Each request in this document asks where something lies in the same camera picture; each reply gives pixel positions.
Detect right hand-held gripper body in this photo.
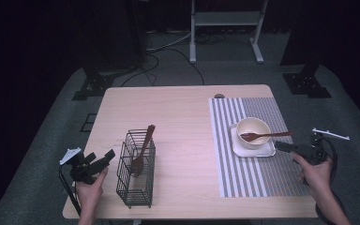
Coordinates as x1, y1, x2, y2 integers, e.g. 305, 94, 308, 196
293, 127, 351, 166

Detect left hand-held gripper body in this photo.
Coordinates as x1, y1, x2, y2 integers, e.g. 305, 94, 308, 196
59, 147, 107, 186

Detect brown wooden spoon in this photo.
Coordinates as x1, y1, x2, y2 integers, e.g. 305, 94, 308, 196
240, 130, 293, 143
129, 124, 157, 178

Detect cream ceramic bowl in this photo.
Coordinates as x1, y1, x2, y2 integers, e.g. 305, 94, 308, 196
236, 116, 272, 150

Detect black wire cutlery basket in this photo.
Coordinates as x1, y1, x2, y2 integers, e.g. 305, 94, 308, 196
115, 128, 157, 209

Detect person's left hand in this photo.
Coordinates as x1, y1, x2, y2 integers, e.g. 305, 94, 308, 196
75, 167, 110, 205

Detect person's right hand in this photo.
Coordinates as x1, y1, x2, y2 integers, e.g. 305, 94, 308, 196
292, 153, 334, 195

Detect white square saucer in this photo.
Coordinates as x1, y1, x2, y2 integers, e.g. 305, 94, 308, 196
230, 124, 277, 158

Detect striped woven placemat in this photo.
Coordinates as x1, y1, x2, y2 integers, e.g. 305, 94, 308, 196
208, 97, 311, 199

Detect black stand base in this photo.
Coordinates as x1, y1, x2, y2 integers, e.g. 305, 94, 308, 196
71, 67, 117, 101
282, 62, 333, 99

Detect dark cabinet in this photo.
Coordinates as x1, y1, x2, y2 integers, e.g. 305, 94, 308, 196
71, 0, 148, 72

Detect white metal stand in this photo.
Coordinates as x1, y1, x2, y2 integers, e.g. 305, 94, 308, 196
188, 0, 269, 65

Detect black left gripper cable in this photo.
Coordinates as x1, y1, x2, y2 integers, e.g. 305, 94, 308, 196
58, 164, 83, 218

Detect black floor cables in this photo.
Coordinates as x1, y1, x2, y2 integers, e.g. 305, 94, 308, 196
120, 31, 206, 87

